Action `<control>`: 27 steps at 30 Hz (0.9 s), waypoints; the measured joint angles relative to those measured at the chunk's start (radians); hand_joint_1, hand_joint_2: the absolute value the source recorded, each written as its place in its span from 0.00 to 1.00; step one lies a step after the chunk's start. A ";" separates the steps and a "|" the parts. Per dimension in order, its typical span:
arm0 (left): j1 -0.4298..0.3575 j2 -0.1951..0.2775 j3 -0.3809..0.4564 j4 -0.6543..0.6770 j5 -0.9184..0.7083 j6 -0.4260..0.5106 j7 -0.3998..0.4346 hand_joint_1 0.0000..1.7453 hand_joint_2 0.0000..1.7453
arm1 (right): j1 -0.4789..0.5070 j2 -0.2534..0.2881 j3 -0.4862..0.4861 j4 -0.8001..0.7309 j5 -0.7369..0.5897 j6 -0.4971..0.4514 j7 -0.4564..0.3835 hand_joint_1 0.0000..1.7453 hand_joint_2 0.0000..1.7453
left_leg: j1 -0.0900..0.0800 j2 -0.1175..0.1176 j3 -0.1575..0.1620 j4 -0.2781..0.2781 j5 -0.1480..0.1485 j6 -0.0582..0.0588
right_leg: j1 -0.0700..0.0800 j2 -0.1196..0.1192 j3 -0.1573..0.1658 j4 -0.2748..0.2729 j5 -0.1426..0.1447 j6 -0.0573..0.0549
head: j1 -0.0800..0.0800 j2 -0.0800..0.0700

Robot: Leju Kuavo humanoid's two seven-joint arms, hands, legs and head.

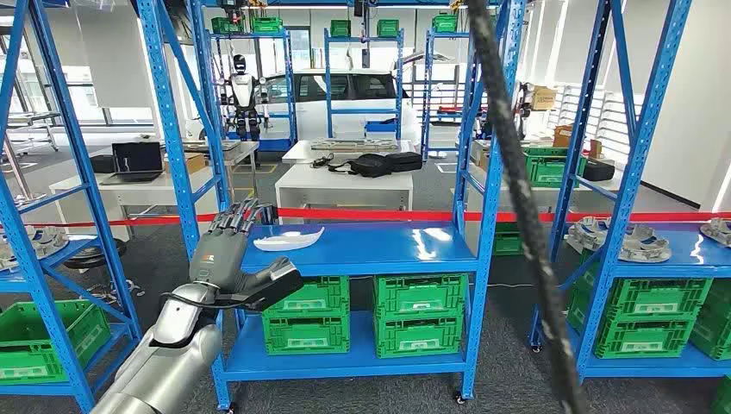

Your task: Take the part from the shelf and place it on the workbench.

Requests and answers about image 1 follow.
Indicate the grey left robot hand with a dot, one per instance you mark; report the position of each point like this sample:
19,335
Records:
220,257

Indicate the red barrier tape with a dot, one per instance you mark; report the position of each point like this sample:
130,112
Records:
371,215

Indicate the black shoulder bag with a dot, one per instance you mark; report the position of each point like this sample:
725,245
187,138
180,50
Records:
368,166

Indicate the blue steel shelf rack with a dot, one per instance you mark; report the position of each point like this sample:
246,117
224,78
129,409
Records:
365,248
635,171
328,85
427,91
288,85
77,143

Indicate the white and black humanoid robot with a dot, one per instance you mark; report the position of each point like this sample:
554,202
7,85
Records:
522,108
244,94

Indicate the white car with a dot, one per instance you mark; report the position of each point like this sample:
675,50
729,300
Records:
311,123

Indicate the black zipped case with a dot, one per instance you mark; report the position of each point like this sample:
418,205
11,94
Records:
101,164
405,161
598,170

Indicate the black stanchion post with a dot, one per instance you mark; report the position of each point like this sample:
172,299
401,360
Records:
272,217

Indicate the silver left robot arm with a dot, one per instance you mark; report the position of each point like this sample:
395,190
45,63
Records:
171,354

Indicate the black laptop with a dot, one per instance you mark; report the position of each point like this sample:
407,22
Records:
137,160

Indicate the cardboard box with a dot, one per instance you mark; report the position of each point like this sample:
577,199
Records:
595,148
543,98
199,163
563,136

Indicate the white table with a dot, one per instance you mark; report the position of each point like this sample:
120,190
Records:
342,188
548,197
114,197

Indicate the black round stool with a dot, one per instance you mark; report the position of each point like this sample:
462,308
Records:
94,254

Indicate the white curved plastic part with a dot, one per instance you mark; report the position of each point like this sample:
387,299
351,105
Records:
288,241

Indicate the blue plastic bin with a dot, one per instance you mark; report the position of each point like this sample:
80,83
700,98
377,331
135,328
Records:
380,127

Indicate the flat grey metal panel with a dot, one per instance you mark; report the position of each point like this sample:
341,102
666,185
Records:
354,145

